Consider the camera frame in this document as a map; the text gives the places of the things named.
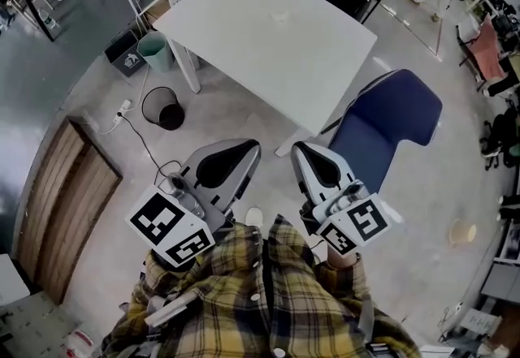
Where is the white perforated panel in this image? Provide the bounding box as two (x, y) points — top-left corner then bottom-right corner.
(0, 291), (85, 358)

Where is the black mesh wastebasket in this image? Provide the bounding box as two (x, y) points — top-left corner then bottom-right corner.
(141, 86), (186, 132)

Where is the black power cable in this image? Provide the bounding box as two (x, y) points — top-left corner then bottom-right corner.
(119, 112), (183, 187)

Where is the white tub red label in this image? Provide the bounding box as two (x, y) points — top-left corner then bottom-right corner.
(64, 330), (95, 358)

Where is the wooden plank platform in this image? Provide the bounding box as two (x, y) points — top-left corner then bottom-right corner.
(15, 117), (124, 305)

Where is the beige paper cup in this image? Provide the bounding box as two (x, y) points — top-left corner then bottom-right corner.
(448, 218), (477, 246)

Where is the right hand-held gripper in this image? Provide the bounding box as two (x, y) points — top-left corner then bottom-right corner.
(291, 140), (392, 258)

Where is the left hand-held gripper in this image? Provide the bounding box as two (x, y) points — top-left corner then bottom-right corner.
(129, 139), (262, 268)

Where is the person's left forearm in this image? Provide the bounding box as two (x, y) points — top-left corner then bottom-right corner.
(129, 248), (212, 325)

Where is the blue chair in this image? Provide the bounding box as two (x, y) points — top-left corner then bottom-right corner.
(320, 68), (444, 195)

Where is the person's plaid shirt torso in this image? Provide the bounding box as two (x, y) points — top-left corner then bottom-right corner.
(101, 214), (423, 358)

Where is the white table leg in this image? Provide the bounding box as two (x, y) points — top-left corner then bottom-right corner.
(166, 37), (202, 94)
(274, 128), (312, 157)

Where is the white power strip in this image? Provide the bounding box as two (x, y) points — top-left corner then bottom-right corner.
(112, 98), (133, 125)

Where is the salmon pink cloth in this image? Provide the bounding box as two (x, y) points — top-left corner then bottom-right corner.
(466, 15), (507, 84)

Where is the white power cable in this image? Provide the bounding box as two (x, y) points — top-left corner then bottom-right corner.
(136, 59), (150, 104)
(83, 110), (123, 136)

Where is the person's left leg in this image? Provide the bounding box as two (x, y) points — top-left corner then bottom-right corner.
(245, 206), (265, 230)

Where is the grey bin with white logo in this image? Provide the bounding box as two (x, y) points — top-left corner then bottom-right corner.
(104, 29), (146, 78)

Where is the green hexagonal bin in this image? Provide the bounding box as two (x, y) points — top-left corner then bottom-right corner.
(136, 30), (176, 74)

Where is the large cardboard box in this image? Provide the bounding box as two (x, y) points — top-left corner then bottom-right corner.
(144, 0), (171, 27)

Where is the grey harness strap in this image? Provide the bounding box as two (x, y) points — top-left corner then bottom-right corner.
(359, 299), (375, 341)
(144, 293), (200, 327)

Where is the white table top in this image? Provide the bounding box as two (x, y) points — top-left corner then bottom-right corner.
(152, 0), (379, 138)

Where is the person's right forearm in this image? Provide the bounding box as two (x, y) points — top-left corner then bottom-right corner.
(314, 251), (377, 321)

